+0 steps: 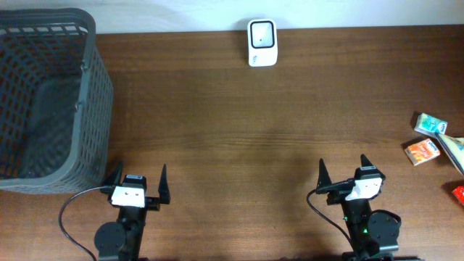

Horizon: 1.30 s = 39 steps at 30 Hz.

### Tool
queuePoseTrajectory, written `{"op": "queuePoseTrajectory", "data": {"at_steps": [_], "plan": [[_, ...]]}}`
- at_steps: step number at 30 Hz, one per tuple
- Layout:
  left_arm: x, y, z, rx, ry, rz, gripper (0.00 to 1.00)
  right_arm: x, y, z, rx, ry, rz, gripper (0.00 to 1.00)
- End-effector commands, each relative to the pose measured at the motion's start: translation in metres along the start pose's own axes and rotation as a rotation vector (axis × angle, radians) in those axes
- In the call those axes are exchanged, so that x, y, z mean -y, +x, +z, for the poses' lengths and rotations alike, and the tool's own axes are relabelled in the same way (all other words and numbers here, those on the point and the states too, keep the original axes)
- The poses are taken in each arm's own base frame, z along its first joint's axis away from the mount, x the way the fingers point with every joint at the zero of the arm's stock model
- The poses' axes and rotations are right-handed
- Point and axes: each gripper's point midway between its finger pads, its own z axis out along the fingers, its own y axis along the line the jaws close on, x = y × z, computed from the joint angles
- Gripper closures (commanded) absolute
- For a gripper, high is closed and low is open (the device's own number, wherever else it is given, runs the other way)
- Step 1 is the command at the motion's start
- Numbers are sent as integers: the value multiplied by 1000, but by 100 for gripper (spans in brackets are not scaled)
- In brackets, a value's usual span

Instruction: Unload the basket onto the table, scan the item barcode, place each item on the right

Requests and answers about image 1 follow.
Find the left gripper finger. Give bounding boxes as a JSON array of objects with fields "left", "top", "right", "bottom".
[
  {"left": 103, "top": 161, "right": 123, "bottom": 186},
  {"left": 158, "top": 164, "right": 170, "bottom": 204}
]

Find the orange tissue pack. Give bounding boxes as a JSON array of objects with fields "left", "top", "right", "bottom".
[{"left": 405, "top": 138, "right": 441, "bottom": 166}]

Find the teal tissue pack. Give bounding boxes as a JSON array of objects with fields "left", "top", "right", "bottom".
[{"left": 414, "top": 113, "right": 448, "bottom": 137}]

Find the yellow snack bag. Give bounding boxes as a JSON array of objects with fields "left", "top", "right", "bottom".
[{"left": 436, "top": 133, "right": 463, "bottom": 175}]

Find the red Hacks candy bag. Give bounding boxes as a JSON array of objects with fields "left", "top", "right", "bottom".
[{"left": 452, "top": 186, "right": 464, "bottom": 205}]

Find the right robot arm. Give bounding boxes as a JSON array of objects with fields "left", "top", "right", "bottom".
[{"left": 313, "top": 154, "right": 402, "bottom": 260}]

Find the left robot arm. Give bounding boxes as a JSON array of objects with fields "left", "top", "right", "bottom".
[{"left": 94, "top": 162, "right": 170, "bottom": 261}]

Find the white barcode scanner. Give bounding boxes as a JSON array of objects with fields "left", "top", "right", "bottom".
[{"left": 247, "top": 19, "right": 278, "bottom": 67}]

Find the grey plastic mesh basket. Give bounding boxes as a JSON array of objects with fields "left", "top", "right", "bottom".
[{"left": 1, "top": 8, "right": 113, "bottom": 194}]

